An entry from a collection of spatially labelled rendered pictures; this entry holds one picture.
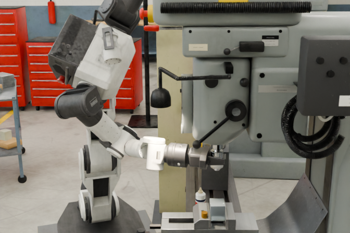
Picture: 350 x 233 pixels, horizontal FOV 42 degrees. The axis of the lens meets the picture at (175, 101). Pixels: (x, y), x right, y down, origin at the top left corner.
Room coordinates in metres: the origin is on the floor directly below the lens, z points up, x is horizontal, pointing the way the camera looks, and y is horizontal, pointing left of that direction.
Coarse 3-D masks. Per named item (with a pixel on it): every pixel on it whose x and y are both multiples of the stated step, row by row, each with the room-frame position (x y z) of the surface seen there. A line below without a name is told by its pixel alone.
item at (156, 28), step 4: (144, 28) 1.64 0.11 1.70; (148, 28) 1.64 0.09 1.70; (152, 28) 1.64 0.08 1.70; (156, 28) 1.63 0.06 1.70; (160, 28) 1.64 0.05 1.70; (164, 28) 1.64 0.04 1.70; (168, 28) 1.64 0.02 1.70; (172, 28) 1.64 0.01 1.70; (176, 28) 1.64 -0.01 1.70; (180, 28) 1.64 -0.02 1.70
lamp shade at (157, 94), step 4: (156, 88) 1.51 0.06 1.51; (160, 88) 1.50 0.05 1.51; (164, 88) 1.51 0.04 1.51; (152, 92) 1.50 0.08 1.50; (156, 92) 1.49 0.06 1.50; (160, 92) 1.49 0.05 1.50; (164, 92) 1.49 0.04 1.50; (168, 92) 1.50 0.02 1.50; (152, 96) 1.49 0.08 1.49; (156, 96) 1.48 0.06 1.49; (160, 96) 1.48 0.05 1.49; (164, 96) 1.48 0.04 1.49; (168, 96) 1.49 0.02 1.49; (152, 100) 1.49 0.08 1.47; (156, 100) 1.48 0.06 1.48; (160, 100) 1.48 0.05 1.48; (164, 100) 1.48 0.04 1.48; (168, 100) 1.49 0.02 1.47; (152, 104) 1.49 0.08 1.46; (156, 104) 1.48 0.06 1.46; (160, 104) 1.48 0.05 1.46; (164, 104) 1.48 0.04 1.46; (168, 104) 1.49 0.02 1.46
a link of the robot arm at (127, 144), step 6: (126, 132) 1.78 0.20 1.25; (132, 132) 1.79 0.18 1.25; (120, 138) 1.77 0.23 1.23; (126, 138) 1.77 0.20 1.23; (132, 138) 1.78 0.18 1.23; (138, 138) 1.80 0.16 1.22; (114, 144) 1.76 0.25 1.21; (120, 144) 1.76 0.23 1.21; (126, 144) 1.74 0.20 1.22; (132, 144) 1.71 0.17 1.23; (120, 150) 1.74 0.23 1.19; (126, 150) 1.73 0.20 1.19; (132, 150) 1.69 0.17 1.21; (132, 156) 1.71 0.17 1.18; (138, 156) 1.66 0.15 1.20
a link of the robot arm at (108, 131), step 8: (104, 112) 1.74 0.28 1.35; (104, 120) 1.71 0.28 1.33; (96, 128) 1.69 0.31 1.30; (104, 128) 1.71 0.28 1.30; (112, 128) 1.74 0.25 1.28; (120, 128) 1.79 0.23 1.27; (128, 128) 1.79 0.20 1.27; (104, 136) 1.72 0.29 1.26; (112, 136) 1.74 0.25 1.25; (104, 144) 1.75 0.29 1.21; (112, 152) 1.74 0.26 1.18; (120, 152) 1.74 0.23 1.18
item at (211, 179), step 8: (224, 152) 1.85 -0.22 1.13; (224, 160) 1.85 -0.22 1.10; (208, 168) 1.85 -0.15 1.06; (224, 168) 1.85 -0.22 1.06; (208, 176) 1.85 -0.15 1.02; (216, 176) 1.85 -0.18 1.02; (224, 176) 1.85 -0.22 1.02; (208, 184) 1.85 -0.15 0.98; (216, 184) 1.85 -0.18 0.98; (224, 184) 1.85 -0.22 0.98
